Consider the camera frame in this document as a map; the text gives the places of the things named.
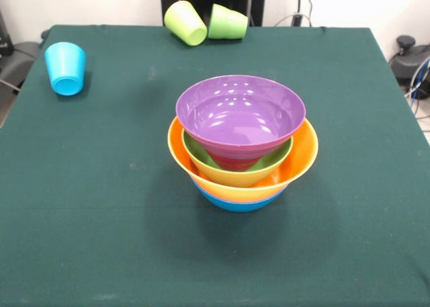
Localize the magenta plastic bowl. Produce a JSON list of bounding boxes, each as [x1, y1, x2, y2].
[[210, 150, 263, 172]]

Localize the green plastic bowl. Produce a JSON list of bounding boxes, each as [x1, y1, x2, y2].
[[181, 129, 294, 189]]

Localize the purple plastic bowl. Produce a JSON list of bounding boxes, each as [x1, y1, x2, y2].
[[175, 74, 307, 161]]

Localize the blue plastic bowl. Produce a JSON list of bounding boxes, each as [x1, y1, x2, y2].
[[193, 181, 290, 214]]

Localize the orange plastic bowl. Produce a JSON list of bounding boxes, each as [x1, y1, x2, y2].
[[167, 116, 320, 203]]

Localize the green plastic cup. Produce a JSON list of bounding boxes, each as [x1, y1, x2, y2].
[[207, 3, 249, 40]]

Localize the yellow-green plastic cup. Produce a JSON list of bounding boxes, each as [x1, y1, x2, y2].
[[163, 0, 208, 47]]

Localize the blue plastic cup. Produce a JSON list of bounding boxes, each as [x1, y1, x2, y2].
[[44, 42, 87, 97]]

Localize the dark green tablecloth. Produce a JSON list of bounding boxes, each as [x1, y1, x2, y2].
[[0, 24, 430, 307]]

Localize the tangle of cables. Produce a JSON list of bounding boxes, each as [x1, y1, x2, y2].
[[404, 60, 430, 120]]

